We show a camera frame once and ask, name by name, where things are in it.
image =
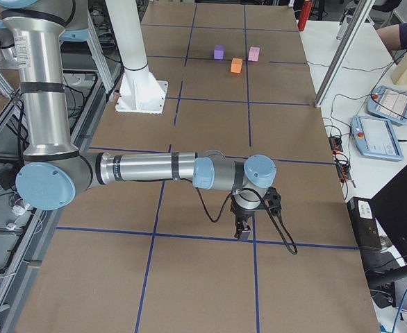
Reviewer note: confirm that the blue teach pendant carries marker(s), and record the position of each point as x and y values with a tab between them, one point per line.
375	138
388	103

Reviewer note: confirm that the far blue teach pendant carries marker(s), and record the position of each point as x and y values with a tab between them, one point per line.
388	103

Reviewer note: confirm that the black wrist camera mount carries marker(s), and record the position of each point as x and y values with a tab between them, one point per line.
273	201

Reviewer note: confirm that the orange black connector board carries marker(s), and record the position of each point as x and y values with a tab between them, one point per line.
336	143

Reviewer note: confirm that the black computer box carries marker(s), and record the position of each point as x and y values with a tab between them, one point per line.
363	224

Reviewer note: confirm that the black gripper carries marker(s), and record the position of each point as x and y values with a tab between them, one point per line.
242	215

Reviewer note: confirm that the orange foam block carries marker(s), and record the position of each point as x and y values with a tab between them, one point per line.
236	65

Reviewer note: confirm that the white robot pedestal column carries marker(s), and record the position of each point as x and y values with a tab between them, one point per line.
140	91

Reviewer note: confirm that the red cylinder tube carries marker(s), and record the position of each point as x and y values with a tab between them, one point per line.
304	14

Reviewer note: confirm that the seated person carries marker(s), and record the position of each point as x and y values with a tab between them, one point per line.
394	37

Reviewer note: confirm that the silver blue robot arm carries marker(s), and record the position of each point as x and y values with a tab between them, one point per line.
55	171

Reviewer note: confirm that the aluminium frame post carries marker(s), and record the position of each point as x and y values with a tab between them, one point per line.
349	28

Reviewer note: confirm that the black monitor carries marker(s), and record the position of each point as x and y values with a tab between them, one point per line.
389	206

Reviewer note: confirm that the pink foam block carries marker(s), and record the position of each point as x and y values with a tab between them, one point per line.
254	53

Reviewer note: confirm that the purple foam block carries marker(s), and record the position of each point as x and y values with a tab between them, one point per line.
218	52

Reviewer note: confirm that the near blue teach pendant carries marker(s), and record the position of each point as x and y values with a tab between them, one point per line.
375	138

